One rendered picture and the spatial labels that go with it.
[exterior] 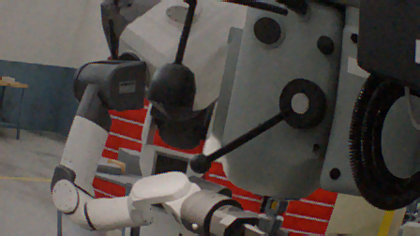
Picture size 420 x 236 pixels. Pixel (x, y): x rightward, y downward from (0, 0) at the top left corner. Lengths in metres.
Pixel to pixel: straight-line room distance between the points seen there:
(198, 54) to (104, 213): 0.40
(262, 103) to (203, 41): 0.49
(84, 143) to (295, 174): 0.53
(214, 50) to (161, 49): 0.11
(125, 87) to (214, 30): 0.22
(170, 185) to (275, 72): 0.33
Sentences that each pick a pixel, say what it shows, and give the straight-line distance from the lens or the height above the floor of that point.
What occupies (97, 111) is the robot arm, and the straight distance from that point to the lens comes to 1.52.
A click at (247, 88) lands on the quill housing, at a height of 1.46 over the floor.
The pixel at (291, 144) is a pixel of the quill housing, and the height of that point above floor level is 1.40.
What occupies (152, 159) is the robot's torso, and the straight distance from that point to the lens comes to 1.90.
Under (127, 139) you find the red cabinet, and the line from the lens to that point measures 6.66.
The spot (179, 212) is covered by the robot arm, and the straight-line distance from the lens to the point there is 1.35.
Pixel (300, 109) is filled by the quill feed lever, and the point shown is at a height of 1.45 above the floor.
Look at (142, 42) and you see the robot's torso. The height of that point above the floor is 1.51.
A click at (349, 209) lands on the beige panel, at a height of 1.05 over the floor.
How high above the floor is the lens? 1.47
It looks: 3 degrees down
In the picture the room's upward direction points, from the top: 11 degrees clockwise
